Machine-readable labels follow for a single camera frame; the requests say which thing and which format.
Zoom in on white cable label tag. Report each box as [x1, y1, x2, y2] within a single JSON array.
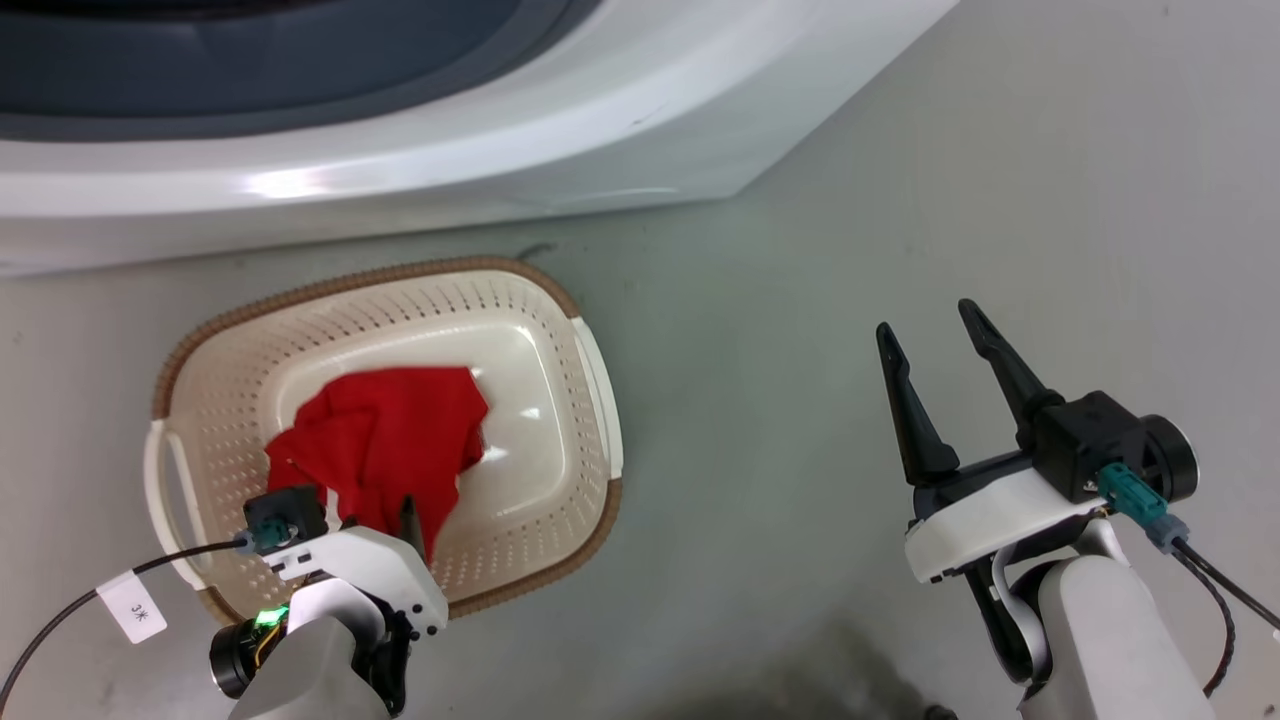
[[96, 570, 167, 645]]

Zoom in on cream laundry basket brown rim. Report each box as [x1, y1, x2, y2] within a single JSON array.
[[143, 256, 625, 626]]

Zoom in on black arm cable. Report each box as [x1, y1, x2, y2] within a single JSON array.
[[0, 536, 257, 713], [1096, 461, 1280, 701]]

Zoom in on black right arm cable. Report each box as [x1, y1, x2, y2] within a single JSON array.
[[1096, 461, 1280, 701]]

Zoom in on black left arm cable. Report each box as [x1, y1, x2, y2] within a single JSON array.
[[0, 536, 257, 713]]

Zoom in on red garment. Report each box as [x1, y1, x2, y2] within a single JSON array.
[[264, 366, 491, 567]]

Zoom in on white washing machine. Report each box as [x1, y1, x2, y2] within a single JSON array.
[[0, 0, 961, 279]]

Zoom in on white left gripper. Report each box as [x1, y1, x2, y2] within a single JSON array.
[[262, 496, 450, 641]]

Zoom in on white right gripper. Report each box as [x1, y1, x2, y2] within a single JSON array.
[[876, 298, 1113, 587]]

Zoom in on dark grey washer door seal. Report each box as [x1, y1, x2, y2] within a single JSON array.
[[0, 0, 604, 143]]

